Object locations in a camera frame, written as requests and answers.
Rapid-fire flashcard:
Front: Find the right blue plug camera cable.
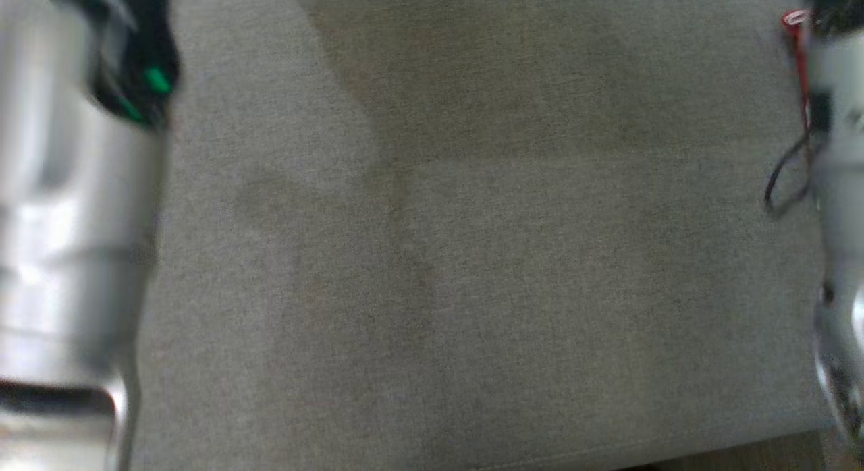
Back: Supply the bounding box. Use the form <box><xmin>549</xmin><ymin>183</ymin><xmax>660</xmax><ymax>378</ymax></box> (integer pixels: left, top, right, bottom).
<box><xmin>763</xmin><ymin>128</ymin><xmax>823</xmax><ymax>220</ymax></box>

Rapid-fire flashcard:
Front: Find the grey fabric sofa seat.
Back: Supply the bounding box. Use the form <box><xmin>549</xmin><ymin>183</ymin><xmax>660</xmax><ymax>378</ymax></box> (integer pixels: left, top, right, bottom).
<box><xmin>128</xmin><ymin>0</ymin><xmax>841</xmax><ymax>471</ymax></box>

